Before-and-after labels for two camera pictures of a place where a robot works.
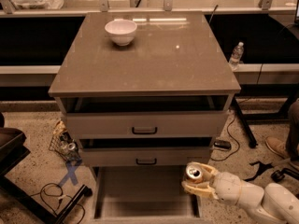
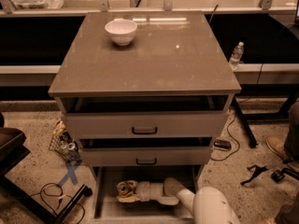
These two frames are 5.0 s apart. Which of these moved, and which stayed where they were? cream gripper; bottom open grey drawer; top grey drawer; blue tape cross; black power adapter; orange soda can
Moved: orange soda can; cream gripper
Stayed: top grey drawer; black power adapter; bottom open grey drawer; blue tape cross
